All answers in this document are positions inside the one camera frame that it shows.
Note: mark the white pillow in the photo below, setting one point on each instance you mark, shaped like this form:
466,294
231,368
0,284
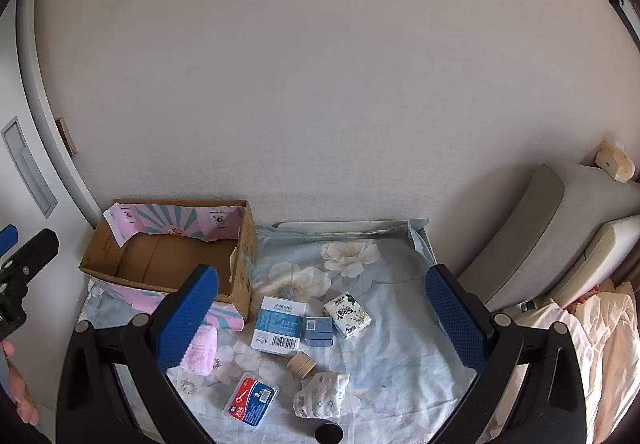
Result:
600,249

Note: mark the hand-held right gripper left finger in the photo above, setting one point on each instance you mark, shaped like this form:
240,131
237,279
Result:
187,319

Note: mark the black round cap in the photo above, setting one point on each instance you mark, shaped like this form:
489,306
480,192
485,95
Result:
328,435

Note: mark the white and blue carton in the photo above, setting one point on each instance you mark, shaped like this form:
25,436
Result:
277,324

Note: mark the pale pink bedding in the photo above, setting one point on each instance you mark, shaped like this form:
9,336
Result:
600,349

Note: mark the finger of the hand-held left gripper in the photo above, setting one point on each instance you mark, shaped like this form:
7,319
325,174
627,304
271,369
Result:
32,249
7,238

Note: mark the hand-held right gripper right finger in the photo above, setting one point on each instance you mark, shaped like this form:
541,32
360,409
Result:
455,319

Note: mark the small blue box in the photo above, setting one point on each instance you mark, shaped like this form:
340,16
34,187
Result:
319,331

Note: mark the pink printed cardboard box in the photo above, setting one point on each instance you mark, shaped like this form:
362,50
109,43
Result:
150,254

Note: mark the beige tissue box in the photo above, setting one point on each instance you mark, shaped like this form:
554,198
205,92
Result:
614,162

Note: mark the white floral tissue packet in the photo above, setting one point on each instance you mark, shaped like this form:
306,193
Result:
347,314

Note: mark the red and blue floss box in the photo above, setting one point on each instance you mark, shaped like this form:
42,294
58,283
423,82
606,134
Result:
250,399

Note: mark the beige tape roll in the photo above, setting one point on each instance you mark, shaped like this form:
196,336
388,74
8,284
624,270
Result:
300,365

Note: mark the grey headboard cushion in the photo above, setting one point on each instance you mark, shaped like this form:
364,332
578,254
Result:
530,234

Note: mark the pink towel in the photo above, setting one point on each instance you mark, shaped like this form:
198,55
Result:
200,349

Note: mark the person's left hand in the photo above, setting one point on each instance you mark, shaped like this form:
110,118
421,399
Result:
17,389

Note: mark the floral light blue cloth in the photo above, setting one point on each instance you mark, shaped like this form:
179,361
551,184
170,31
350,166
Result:
390,374

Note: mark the white patterned soft packet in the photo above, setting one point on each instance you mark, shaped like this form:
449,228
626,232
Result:
320,396

